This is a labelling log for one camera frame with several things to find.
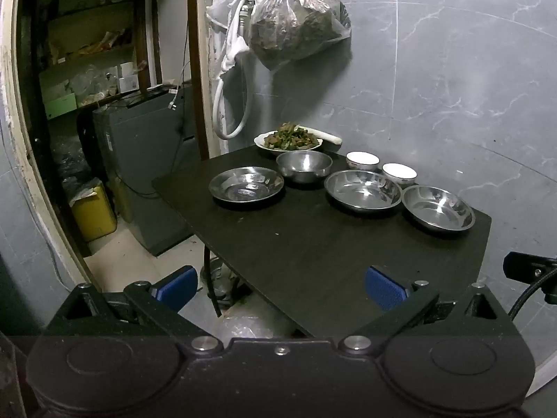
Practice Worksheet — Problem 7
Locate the wooden storage shelf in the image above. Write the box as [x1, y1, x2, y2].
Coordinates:
[37, 0, 166, 114]

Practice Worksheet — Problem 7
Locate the white plate of stir-fry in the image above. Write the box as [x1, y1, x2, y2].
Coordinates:
[253, 123, 324, 152]

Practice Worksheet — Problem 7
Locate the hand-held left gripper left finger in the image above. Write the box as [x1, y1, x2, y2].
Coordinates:
[44, 265, 223, 354]

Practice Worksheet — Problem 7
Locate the steel plate with sticker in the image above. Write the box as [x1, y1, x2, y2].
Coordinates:
[208, 166, 287, 204]

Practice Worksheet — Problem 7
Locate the white hose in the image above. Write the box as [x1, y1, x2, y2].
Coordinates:
[211, 0, 262, 141]

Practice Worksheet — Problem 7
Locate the clear bag of dried goods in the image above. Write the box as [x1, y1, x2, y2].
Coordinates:
[244, 0, 351, 71]

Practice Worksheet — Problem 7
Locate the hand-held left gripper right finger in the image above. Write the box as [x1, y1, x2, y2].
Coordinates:
[339, 265, 519, 354]

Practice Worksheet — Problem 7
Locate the white ceramic bowl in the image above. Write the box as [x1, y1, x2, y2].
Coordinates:
[346, 151, 380, 172]
[382, 163, 417, 186]

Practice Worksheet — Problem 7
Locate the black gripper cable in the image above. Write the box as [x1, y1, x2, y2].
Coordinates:
[507, 270, 547, 320]

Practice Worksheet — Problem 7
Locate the deep steel bowl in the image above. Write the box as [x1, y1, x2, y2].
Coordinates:
[276, 150, 334, 184]

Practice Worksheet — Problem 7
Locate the yellow plastic jug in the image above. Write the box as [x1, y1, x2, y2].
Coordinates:
[70, 183, 118, 242]

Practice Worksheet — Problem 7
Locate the grey cabinet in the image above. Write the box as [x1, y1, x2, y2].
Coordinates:
[91, 85, 210, 257]

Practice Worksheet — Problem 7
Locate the green box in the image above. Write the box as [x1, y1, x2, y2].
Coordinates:
[44, 93, 78, 120]

